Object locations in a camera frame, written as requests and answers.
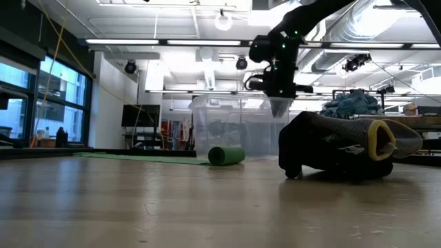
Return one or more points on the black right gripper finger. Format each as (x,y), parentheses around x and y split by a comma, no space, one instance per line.
(276,105)
(285,105)

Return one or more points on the black grey work glove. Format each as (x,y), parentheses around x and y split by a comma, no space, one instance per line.
(327,144)

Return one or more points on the clear plastic bin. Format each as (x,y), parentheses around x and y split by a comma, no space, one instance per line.
(224,131)

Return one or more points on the green bandage roll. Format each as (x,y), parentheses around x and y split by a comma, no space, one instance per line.
(227,156)

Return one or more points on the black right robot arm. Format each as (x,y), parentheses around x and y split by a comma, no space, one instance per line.
(310,13)

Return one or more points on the black round spotlight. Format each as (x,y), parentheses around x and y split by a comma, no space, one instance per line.
(241,63)
(130,67)

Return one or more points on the blue cloth pile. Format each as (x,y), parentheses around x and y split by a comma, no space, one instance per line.
(351,105)

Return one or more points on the black ceiling spotlight cluster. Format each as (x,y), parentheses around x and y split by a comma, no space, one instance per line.
(356,62)

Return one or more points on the long ceiling light strip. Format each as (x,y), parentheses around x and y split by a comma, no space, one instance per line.
(425,45)
(122,41)
(203,42)
(367,45)

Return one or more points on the person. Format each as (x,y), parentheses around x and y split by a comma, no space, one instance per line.
(410,110)

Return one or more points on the black monitor on stand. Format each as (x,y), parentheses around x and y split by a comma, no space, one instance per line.
(139,115)

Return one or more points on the dark flat monitor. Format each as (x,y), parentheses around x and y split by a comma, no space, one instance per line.
(429,111)

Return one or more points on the large dark-framed window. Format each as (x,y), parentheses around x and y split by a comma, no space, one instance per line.
(62,82)

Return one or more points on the black bottle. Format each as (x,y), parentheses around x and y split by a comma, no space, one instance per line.
(62,139)

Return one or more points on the silver ventilation duct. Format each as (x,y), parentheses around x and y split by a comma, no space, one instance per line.
(324,62)

